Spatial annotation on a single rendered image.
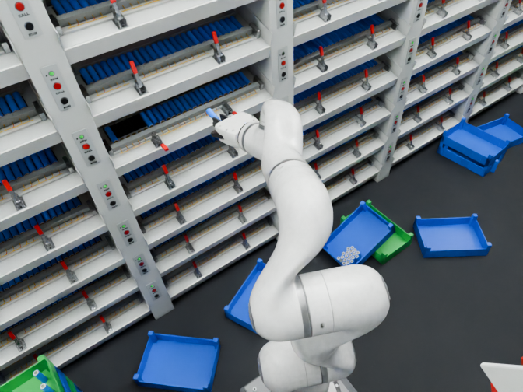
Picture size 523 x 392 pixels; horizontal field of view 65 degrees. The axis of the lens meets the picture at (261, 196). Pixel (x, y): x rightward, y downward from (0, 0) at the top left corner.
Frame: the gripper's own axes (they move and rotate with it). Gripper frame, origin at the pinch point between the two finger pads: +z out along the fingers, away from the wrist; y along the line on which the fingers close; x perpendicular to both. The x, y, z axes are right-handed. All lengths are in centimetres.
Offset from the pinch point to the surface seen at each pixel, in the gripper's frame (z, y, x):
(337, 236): 21, -54, 93
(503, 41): 26, -196, 43
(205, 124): 20.7, -3.3, 7.8
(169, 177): 25.4, 13.7, 22.5
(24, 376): 13, 82, 54
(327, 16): 13, -55, -12
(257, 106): 19.3, -24.1, 9.7
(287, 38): 13.7, -37.6, -10.3
